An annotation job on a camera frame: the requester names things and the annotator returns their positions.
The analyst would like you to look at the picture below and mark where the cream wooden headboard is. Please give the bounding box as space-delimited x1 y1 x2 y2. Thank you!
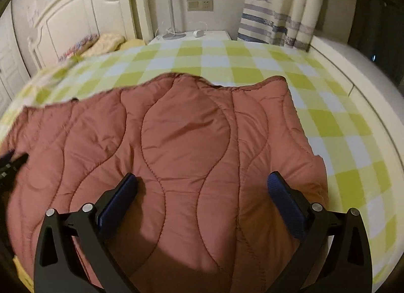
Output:
27 0 155 70

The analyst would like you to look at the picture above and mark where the white bed frame edge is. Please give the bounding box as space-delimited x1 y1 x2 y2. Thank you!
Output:
310 36 403 195

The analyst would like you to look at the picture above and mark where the white charger with cable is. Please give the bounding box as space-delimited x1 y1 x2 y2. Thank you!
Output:
190 21 208 38

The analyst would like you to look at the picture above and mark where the cream curtain with stripes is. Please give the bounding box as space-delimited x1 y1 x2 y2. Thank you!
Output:
238 0 324 51

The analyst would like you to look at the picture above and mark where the white nightstand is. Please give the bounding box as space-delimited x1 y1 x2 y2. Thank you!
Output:
149 30 231 44

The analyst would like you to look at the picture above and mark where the cream yellow pillow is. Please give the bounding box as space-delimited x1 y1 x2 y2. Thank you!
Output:
81 33 146 58

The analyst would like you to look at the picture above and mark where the green checkered bed sheet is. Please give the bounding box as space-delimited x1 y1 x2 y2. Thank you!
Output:
1 41 400 287

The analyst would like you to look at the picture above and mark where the white lamp with pole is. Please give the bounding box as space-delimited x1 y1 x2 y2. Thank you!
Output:
161 0 186 41

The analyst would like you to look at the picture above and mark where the beige wall socket plate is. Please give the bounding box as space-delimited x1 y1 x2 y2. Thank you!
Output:
186 0 214 12

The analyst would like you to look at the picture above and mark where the colourful patterned pillow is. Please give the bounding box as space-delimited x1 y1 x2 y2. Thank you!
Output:
58 34 99 62

